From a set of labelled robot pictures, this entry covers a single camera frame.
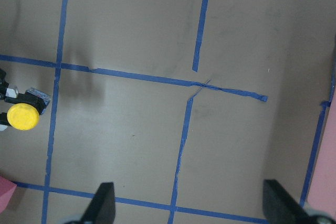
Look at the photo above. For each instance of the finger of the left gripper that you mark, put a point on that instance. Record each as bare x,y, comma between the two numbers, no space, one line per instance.
7,90
4,124

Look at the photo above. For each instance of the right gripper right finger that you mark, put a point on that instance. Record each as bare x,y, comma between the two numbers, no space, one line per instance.
280,207

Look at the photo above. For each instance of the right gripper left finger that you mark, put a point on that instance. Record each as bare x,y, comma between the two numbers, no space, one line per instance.
102,206

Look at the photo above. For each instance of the yellow push button switch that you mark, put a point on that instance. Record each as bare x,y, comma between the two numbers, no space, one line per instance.
26,109

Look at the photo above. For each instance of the pink plastic bin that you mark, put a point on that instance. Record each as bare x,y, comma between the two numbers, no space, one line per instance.
321,194

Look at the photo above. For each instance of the pink foam cube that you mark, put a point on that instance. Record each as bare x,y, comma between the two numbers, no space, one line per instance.
6,191

